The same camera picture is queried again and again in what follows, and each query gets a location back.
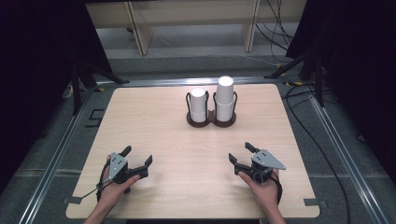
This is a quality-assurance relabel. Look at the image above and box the black tripod stand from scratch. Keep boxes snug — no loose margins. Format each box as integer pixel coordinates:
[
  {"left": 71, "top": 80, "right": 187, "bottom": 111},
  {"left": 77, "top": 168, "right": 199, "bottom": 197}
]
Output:
[
  {"left": 70, "top": 58, "right": 131, "bottom": 117},
  {"left": 263, "top": 46, "right": 325, "bottom": 108}
]

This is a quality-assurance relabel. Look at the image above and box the bundle of black floor cables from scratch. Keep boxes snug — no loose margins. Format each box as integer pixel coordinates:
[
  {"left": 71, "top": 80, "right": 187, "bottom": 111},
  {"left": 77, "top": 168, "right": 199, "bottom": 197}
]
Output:
[{"left": 254, "top": 0, "right": 295, "bottom": 63}]

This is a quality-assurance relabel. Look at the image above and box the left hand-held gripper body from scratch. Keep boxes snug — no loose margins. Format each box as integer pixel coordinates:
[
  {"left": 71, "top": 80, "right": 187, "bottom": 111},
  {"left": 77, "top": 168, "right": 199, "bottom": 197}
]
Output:
[{"left": 107, "top": 151, "right": 142, "bottom": 185}]

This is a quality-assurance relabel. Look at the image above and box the metal floor rail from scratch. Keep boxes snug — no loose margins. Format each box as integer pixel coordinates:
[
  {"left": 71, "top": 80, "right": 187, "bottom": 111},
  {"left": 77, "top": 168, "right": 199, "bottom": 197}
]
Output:
[
  {"left": 307, "top": 92, "right": 390, "bottom": 224},
  {"left": 18, "top": 86, "right": 95, "bottom": 224},
  {"left": 95, "top": 76, "right": 291, "bottom": 89}
]

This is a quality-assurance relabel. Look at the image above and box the hand-held gripper black cable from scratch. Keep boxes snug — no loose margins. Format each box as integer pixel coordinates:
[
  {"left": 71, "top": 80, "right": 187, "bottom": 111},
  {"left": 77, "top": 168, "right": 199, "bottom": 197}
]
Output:
[
  {"left": 253, "top": 169, "right": 284, "bottom": 205},
  {"left": 73, "top": 159, "right": 113, "bottom": 203}
]

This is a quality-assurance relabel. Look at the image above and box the thin white floor cable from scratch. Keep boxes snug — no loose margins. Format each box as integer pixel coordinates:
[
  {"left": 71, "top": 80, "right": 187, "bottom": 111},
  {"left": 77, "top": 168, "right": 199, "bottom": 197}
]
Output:
[{"left": 239, "top": 54, "right": 279, "bottom": 67}]

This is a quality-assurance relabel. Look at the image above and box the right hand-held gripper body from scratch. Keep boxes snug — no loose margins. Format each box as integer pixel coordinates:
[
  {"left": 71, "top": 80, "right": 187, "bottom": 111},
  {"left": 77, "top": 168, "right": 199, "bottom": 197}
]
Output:
[{"left": 234, "top": 149, "right": 287, "bottom": 185}]

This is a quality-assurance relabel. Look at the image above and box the long black floor cable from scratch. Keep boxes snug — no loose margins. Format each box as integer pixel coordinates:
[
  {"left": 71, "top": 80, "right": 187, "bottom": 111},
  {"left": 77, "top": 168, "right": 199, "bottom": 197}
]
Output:
[{"left": 281, "top": 81, "right": 352, "bottom": 224}]

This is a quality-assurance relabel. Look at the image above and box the dark brown double cup holder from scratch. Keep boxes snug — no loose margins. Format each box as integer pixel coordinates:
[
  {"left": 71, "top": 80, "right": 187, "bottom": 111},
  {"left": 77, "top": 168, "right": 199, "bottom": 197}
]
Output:
[{"left": 185, "top": 90, "right": 238, "bottom": 129}]

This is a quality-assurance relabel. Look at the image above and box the light wooden shelf unit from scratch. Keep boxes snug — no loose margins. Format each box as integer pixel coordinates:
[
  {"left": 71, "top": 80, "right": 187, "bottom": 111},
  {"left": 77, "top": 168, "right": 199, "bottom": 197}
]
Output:
[{"left": 85, "top": 0, "right": 308, "bottom": 57}]

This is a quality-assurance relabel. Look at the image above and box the short stack of paper cups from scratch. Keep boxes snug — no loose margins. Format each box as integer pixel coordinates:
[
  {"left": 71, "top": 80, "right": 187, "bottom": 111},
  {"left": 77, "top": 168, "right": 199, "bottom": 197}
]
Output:
[{"left": 190, "top": 87, "right": 208, "bottom": 123}]

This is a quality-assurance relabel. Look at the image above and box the person's right hand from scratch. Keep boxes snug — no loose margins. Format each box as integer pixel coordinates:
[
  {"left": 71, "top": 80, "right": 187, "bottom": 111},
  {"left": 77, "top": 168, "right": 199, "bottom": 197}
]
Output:
[{"left": 237, "top": 168, "right": 283, "bottom": 213}]

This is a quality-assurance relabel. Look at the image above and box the right hand-held gripper black cable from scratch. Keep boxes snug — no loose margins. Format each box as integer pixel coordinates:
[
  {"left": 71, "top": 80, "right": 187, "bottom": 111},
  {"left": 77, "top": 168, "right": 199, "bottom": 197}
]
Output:
[{"left": 253, "top": 169, "right": 284, "bottom": 205}]

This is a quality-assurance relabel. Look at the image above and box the left hand-held gripper black cable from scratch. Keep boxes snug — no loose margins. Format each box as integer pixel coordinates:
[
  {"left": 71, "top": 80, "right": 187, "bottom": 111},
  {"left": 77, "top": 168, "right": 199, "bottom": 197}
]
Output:
[{"left": 73, "top": 159, "right": 113, "bottom": 203}]

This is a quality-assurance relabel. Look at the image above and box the person's left hand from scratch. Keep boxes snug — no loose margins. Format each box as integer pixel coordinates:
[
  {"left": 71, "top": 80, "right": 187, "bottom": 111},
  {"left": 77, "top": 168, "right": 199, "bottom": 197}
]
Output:
[{"left": 97, "top": 154, "right": 141, "bottom": 207}]

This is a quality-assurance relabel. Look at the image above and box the dark curtain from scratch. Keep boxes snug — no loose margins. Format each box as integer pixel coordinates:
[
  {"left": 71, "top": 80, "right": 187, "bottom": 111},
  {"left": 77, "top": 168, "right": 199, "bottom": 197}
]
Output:
[
  {"left": 285, "top": 0, "right": 396, "bottom": 178},
  {"left": 0, "top": 0, "right": 114, "bottom": 196}
]

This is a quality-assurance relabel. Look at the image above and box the grey tape strip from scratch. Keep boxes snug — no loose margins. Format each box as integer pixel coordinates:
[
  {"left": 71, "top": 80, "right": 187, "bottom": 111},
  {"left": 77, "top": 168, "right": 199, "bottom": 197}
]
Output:
[
  {"left": 303, "top": 198, "right": 329, "bottom": 208},
  {"left": 63, "top": 196, "right": 84, "bottom": 205}
]

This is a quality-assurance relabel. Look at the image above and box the tall stack of paper cups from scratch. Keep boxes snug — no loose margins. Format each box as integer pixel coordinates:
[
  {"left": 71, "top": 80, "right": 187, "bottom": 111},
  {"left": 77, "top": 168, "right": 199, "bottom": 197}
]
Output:
[{"left": 215, "top": 75, "right": 235, "bottom": 123}]

